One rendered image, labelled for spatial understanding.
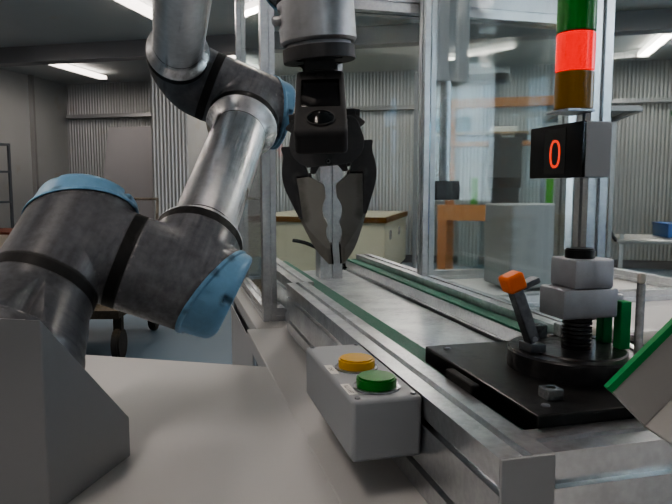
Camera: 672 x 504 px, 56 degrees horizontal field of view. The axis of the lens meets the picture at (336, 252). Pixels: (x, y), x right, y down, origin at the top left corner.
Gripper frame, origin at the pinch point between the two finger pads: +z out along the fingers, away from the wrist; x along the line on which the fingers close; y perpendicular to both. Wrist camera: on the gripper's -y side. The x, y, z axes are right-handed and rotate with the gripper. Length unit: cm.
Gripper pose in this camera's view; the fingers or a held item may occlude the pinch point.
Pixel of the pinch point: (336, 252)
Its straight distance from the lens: 63.3
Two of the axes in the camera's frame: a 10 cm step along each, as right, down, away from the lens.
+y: -0.2, -1.6, 9.9
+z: 0.8, 9.8, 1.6
